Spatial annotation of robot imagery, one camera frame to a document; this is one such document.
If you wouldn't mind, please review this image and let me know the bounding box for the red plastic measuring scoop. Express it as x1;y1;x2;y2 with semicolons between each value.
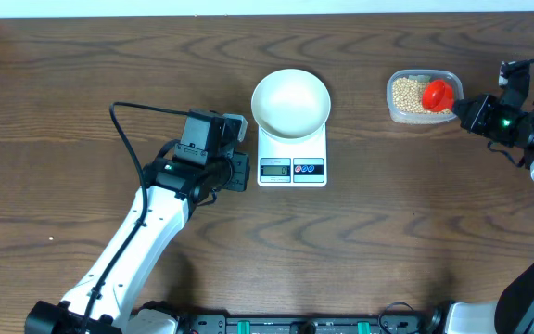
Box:
422;79;454;113

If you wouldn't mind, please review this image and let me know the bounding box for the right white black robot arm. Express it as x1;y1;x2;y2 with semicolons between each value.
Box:
442;60;534;333

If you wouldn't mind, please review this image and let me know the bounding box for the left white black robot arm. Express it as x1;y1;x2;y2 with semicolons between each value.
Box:
24;109;249;334

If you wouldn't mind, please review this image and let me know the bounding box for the clear plastic container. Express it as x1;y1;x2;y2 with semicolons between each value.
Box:
387;70;464;125

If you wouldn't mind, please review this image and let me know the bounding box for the white ceramic bowl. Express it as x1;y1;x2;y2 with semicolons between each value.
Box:
251;69;332;140

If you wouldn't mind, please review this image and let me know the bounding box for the white digital kitchen scale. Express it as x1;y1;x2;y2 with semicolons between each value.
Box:
257;125;327;187

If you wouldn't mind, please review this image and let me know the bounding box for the soybeans pile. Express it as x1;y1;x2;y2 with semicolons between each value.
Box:
391;78;434;114

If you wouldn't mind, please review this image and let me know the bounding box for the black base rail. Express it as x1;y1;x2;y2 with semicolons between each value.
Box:
132;311;449;334

